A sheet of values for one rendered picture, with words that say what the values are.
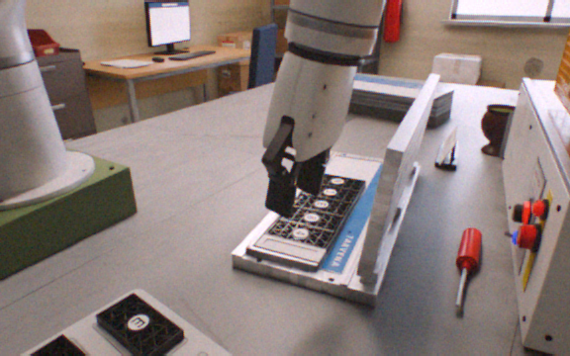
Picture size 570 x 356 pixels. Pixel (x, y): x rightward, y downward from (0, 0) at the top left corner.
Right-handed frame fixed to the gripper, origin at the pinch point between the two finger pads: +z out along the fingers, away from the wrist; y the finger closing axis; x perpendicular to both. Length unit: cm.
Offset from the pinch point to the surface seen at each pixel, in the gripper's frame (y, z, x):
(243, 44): -309, 53, -230
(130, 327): 14.5, 16.5, -9.5
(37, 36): -119, 46, -254
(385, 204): -4.0, -0.7, 9.3
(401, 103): -84, 8, -11
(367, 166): -41.8, 12.2, -3.7
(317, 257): -6.1, 12.0, 2.5
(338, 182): -29.2, 11.9, -4.8
